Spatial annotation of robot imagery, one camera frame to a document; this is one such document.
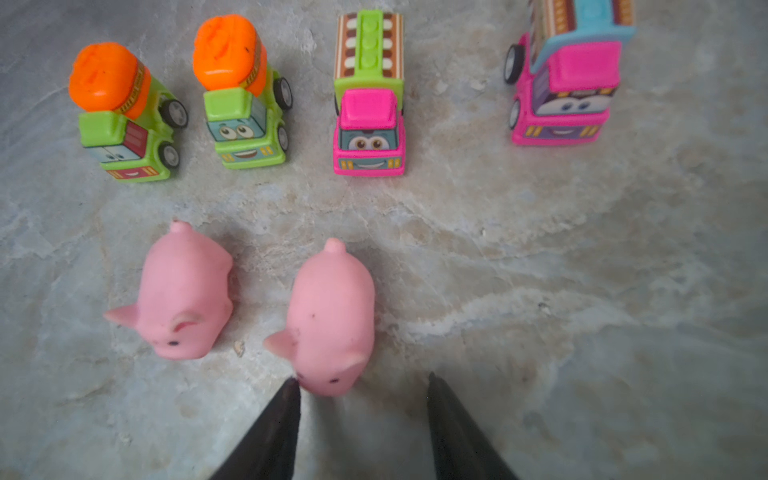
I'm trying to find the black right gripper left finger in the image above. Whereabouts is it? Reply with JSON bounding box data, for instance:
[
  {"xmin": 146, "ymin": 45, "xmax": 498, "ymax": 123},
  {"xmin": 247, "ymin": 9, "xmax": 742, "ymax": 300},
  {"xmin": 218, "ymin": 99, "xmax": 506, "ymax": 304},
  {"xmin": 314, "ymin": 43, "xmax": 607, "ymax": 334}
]
[{"xmin": 210, "ymin": 378, "xmax": 301, "ymax": 480}]

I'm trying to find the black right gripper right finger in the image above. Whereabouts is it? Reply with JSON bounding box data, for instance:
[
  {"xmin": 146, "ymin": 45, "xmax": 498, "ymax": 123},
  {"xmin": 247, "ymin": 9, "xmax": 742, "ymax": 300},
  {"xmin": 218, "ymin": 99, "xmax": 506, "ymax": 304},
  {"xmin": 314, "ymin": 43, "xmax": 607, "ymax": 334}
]
[{"xmin": 427, "ymin": 372, "xmax": 519, "ymax": 480}]

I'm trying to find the pink toy pig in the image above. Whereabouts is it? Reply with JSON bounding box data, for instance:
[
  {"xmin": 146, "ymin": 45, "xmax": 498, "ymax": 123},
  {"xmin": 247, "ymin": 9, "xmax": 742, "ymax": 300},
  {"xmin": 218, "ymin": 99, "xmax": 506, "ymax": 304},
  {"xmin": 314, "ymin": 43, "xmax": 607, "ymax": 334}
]
[
  {"xmin": 264, "ymin": 238, "xmax": 375, "ymax": 397},
  {"xmin": 104, "ymin": 220, "xmax": 233, "ymax": 360}
]

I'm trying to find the pink toy truck blue top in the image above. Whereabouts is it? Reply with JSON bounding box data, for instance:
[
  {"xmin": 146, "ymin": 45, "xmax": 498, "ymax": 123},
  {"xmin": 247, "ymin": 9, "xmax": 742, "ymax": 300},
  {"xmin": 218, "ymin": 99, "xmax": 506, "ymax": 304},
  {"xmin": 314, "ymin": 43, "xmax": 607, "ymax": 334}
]
[{"xmin": 504, "ymin": 0, "xmax": 636, "ymax": 146}]

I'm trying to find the pink toy truck green top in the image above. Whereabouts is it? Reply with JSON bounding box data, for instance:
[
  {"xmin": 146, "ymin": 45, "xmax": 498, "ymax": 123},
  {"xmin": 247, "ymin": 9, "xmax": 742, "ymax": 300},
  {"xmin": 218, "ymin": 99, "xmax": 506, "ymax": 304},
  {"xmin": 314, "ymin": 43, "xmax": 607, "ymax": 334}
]
[{"xmin": 333, "ymin": 9, "xmax": 406, "ymax": 177}]

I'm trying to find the orange green toy truck right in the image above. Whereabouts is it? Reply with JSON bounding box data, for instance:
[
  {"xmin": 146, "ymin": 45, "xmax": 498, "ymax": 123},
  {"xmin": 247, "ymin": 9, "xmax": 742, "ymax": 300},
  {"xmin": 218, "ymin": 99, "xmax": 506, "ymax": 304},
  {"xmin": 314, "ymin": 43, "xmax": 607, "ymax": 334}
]
[{"xmin": 192, "ymin": 14, "xmax": 294, "ymax": 170}]

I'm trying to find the orange green toy truck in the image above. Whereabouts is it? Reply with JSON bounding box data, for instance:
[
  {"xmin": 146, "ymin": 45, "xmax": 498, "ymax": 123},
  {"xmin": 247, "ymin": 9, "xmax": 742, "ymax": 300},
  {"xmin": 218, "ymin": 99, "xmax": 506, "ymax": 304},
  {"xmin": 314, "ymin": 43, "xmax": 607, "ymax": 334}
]
[
  {"xmin": 68, "ymin": 42, "xmax": 189, "ymax": 183},
  {"xmin": 192, "ymin": 14, "xmax": 294, "ymax": 170}
]

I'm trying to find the orange green toy truck left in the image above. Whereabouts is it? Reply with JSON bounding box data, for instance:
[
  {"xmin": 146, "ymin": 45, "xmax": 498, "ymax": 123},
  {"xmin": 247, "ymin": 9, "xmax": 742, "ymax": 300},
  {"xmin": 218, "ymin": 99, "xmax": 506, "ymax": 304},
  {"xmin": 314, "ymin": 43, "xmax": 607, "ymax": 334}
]
[{"xmin": 68, "ymin": 42, "xmax": 189, "ymax": 183}]

